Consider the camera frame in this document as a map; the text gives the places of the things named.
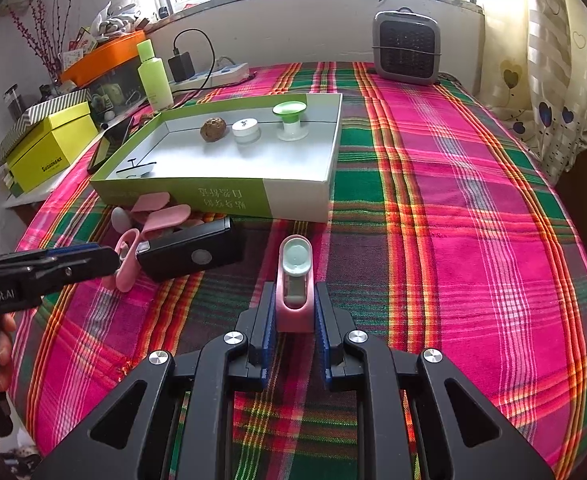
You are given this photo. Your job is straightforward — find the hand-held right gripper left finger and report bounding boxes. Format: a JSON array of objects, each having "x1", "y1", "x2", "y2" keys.
[{"x1": 34, "y1": 280, "x2": 279, "y2": 480}]

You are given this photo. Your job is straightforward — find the green and white mushroom knob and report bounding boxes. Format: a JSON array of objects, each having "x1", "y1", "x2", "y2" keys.
[{"x1": 272, "y1": 101, "x2": 308, "y2": 142}]

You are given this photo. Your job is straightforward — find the dark glass jar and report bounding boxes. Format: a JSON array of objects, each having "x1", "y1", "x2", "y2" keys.
[{"x1": 2, "y1": 84, "x2": 24, "y2": 121}]

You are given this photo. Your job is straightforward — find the black round disc gadget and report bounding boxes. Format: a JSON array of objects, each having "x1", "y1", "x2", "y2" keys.
[{"x1": 116, "y1": 157, "x2": 158, "y2": 179}]

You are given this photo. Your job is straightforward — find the pink oval plastic piece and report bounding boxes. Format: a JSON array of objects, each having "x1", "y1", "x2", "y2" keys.
[
  {"x1": 131, "y1": 192, "x2": 172, "y2": 213},
  {"x1": 144, "y1": 204, "x2": 192, "y2": 241}
]

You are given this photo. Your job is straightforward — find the pink plastic clip gadget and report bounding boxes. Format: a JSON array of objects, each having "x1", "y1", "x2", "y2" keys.
[
  {"x1": 104, "y1": 228, "x2": 142, "y2": 292},
  {"x1": 275, "y1": 234, "x2": 317, "y2": 335}
]

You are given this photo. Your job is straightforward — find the black charger adapter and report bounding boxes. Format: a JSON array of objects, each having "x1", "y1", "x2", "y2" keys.
[{"x1": 168, "y1": 50, "x2": 194, "y2": 82}]

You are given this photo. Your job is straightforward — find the pale green plastic bottle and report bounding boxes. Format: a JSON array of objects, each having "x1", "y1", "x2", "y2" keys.
[{"x1": 137, "y1": 40, "x2": 173, "y2": 111}]

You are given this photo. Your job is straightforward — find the printed paper packets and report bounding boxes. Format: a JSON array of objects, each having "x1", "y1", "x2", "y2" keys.
[{"x1": 58, "y1": 27, "x2": 99, "y2": 68}]

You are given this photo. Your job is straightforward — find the green striped box lid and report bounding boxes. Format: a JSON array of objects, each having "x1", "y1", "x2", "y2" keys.
[{"x1": 0, "y1": 90, "x2": 92, "y2": 158}]

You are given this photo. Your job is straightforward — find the pink flower branches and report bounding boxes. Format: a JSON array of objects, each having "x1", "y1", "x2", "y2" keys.
[{"x1": 11, "y1": 0, "x2": 87, "y2": 78}]

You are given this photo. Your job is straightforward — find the green and white cardboard box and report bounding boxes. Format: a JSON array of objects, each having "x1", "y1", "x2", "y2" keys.
[{"x1": 88, "y1": 92, "x2": 344, "y2": 223}]

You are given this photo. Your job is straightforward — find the glass tank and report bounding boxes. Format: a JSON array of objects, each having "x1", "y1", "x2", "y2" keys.
[{"x1": 88, "y1": 57, "x2": 149, "y2": 111}]

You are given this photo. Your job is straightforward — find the black smartphone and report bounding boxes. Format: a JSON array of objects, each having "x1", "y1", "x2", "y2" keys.
[{"x1": 88, "y1": 115, "x2": 134, "y2": 175}]

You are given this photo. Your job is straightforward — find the yellow cardboard box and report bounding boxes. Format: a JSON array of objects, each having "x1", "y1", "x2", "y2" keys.
[{"x1": 6, "y1": 101, "x2": 99, "y2": 193}]

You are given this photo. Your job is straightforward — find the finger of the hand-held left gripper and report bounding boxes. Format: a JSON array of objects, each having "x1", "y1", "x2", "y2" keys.
[
  {"x1": 28, "y1": 246, "x2": 120, "y2": 293},
  {"x1": 0, "y1": 243, "x2": 103, "y2": 268}
]

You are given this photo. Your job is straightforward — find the white side table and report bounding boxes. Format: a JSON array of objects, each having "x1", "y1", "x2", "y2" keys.
[{"x1": 4, "y1": 170, "x2": 74, "y2": 211}]

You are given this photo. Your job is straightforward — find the orange box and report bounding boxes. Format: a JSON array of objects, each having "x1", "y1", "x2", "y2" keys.
[{"x1": 60, "y1": 30, "x2": 147, "y2": 87}]

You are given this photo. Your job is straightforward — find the white plastic bag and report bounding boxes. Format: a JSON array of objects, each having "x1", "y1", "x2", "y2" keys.
[{"x1": 91, "y1": 0, "x2": 142, "y2": 38}]

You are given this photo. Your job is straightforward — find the white round jar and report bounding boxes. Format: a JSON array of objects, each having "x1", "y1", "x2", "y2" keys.
[{"x1": 232, "y1": 117, "x2": 262, "y2": 146}]

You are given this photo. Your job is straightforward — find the person's left hand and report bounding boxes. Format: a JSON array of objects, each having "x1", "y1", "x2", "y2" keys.
[{"x1": 0, "y1": 312, "x2": 18, "y2": 393}]

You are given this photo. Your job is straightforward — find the brown walnut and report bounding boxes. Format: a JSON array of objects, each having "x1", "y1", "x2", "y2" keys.
[{"x1": 200, "y1": 117, "x2": 224, "y2": 142}]

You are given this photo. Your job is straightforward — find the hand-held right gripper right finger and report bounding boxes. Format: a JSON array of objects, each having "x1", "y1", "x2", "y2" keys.
[{"x1": 313, "y1": 282, "x2": 557, "y2": 480}]

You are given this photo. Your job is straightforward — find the grey space heater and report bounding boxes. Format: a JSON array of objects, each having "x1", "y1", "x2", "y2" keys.
[{"x1": 372, "y1": 7, "x2": 444, "y2": 86}]

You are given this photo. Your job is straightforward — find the black rectangular device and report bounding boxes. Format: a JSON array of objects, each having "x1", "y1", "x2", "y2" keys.
[{"x1": 136, "y1": 216, "x2": 244, "y2": 283}]

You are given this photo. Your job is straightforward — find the heart print curtain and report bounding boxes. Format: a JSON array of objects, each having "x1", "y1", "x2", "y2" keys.
[{"x1": 483, "y1": 0, "x2": 587, "y2": 186}]

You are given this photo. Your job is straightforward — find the small green box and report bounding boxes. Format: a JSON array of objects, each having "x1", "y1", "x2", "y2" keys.
[{"x1": 1, "y1": 167, "x2": 24, "y2": 198}]

